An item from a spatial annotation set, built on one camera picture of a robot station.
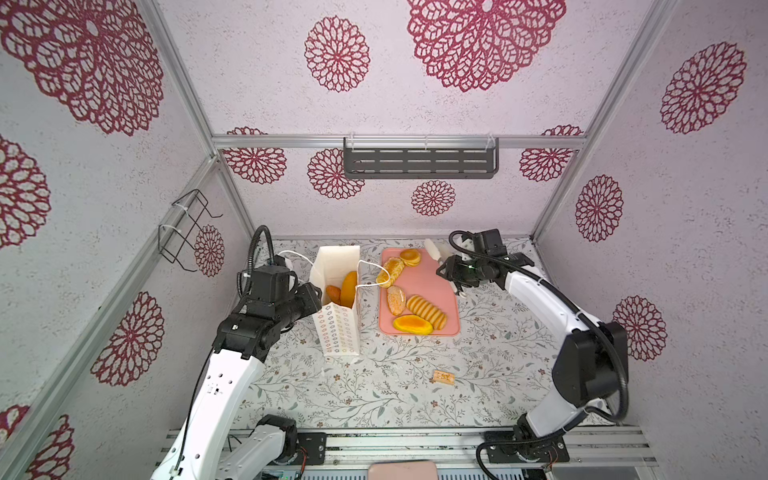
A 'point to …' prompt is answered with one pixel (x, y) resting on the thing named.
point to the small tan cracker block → (443, 377)
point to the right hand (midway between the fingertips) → (442, 268)
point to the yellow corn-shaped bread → (390, 272)
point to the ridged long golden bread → (422, 307)
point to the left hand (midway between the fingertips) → (314, 299)
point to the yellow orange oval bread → (414, 324)
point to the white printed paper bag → (340, 328)
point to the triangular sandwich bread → (334, 294)
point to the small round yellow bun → (410, 257)
